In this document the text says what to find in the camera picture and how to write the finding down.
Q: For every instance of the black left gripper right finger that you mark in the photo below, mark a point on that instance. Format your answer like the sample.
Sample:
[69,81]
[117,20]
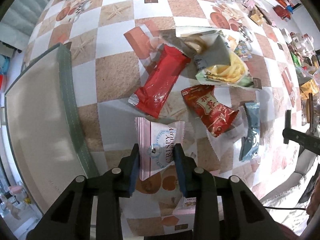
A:
[225,208]

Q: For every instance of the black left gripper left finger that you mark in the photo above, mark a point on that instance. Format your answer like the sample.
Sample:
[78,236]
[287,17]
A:
[69,217]

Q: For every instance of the blue snack stick packet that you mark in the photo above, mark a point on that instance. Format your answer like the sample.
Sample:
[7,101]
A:
[251,142]

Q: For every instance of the red chinese text snack packet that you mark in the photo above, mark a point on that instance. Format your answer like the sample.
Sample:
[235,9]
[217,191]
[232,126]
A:
[216,116]

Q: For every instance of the pink crispy berry snack packet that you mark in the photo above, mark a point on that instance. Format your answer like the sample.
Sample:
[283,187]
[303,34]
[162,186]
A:
[156,142]

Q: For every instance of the yellow chips bag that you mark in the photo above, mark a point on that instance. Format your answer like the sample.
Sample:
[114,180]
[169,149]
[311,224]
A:
[220,56]

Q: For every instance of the long red snack packet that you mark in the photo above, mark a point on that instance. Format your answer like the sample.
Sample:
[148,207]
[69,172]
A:
[151,97]

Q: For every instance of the beige storage box green rim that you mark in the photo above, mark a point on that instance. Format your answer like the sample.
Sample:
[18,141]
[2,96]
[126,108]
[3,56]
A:
[44,128]

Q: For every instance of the gold wrapped snack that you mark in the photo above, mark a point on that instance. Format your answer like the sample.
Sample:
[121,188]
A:
[256,16]

